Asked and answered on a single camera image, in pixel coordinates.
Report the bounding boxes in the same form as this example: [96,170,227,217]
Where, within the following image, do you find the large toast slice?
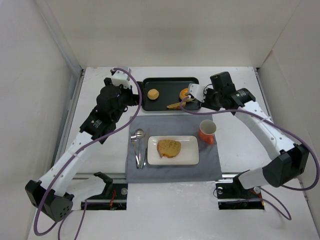
[157,139,182,158]

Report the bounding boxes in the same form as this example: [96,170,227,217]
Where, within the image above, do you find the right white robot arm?
[203,71,310,189]

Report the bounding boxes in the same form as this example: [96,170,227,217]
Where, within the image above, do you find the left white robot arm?
[25,78,143,223]

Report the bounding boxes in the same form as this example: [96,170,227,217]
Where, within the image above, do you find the small bread slice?
[166,102,186,110]

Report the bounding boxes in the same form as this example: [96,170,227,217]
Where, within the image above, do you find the small round bun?
[147,88,160,100]

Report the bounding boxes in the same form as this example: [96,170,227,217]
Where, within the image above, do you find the black baking tray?
[142,77,199,112]

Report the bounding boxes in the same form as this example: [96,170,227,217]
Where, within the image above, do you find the orange mug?
[198,119,217,145]

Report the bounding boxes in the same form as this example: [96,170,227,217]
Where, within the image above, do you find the metal spoon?
[135,128,145,169]

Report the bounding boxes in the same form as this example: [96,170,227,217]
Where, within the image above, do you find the metal fork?
[130,132,140,169]

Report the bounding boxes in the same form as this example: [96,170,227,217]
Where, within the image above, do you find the metal knife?
[140,128,150,169]

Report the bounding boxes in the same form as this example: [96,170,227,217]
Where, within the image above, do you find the white rectangular plate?
[147,135,199,166]

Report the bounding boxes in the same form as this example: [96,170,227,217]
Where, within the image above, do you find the grey cloth placemat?
[125,114,222,184]

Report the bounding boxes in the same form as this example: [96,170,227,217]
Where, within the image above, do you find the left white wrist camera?
[110,68,131,89]

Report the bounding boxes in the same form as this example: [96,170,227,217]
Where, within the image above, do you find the ring bagel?
[179,88,194,103]

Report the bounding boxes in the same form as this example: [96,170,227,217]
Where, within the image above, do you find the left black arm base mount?
[81,172,129,211]

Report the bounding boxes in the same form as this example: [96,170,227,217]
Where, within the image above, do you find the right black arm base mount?
[213,173,265,210]

